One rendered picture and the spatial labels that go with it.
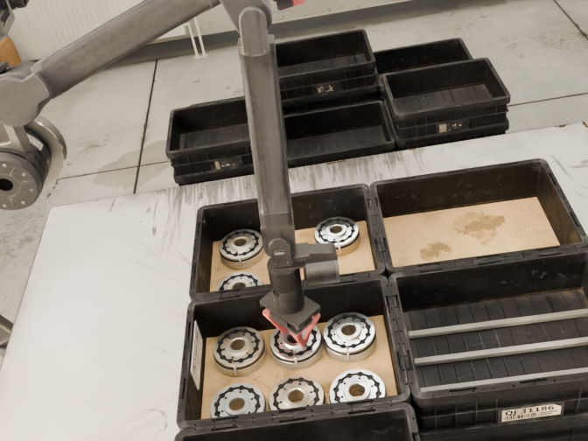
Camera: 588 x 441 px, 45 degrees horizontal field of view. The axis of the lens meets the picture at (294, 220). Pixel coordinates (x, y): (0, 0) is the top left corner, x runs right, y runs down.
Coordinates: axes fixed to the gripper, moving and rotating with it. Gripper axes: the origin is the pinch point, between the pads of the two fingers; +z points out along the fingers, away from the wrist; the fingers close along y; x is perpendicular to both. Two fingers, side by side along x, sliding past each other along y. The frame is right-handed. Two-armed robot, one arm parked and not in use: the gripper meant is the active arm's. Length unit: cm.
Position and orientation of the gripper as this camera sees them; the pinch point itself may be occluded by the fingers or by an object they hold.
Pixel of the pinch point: (294, 335)
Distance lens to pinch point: 141.2
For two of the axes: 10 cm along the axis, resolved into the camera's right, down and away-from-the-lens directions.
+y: -7.1, -3.9, 5.8
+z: 1.1, 7.6, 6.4
